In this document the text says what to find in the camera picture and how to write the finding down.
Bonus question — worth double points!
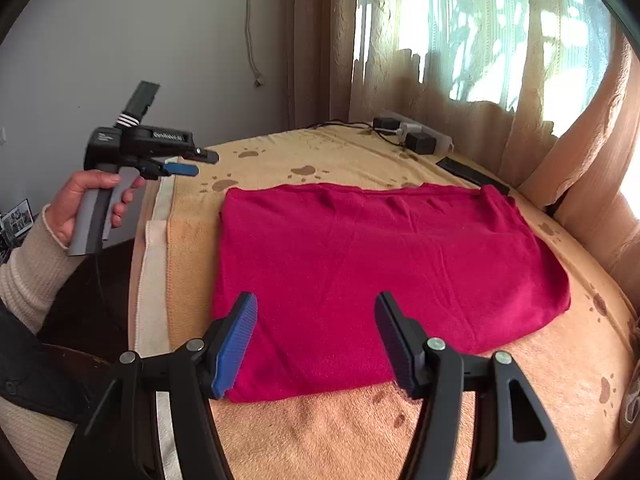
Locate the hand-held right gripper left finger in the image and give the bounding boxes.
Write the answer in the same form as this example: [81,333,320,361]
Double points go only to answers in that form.
[56,291,259,480]

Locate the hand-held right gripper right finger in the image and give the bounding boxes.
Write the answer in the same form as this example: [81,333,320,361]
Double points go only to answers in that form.
[374,290,576,480]

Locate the red sweater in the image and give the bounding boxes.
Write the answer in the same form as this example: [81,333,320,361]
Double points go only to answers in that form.
[210,182,572,405]

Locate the person's left forearm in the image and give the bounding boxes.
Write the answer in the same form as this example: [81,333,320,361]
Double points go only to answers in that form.
[0,207,83,333]

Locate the person's left hand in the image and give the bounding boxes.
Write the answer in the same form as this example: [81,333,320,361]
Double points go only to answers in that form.
[42,169,147,250]

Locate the white sheet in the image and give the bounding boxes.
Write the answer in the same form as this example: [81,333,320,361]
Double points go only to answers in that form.
[129,177,181,480]

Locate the tan paw print blanket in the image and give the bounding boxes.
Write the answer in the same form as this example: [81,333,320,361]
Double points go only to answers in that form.
[127,122,640,480]

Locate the black and white photographs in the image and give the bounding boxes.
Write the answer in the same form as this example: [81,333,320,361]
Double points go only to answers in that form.
[0,199,37,263]

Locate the dark wooden chair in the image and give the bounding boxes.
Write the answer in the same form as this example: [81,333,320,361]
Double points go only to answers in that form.
[0,245,151,461]

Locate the black smartphone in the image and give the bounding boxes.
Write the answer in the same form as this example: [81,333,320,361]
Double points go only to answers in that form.
[436,156,512,197]

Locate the dark cloth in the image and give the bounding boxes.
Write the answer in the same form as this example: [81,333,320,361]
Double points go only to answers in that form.
[0,305,93,423]

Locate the white power strip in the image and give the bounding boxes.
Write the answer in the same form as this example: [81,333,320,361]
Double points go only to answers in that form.
[372,110,453,156]

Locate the beige lace curtain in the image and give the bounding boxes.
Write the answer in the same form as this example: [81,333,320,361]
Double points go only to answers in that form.
[285,0,621,136]

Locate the person's cream knit sweater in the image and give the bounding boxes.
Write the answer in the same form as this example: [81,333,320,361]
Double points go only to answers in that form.
[0,400,76,480]

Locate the crumpled beige cloth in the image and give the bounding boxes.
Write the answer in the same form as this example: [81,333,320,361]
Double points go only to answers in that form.
[619,377,640,443]

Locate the thick peach curtain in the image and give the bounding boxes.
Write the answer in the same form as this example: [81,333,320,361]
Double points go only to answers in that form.
[517,25,640,281]

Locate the white wall cord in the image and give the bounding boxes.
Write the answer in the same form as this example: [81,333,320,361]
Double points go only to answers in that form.
[244,0,266,88]

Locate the black cable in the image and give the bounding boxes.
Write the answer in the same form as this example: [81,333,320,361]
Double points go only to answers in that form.
[306,119,408,150]

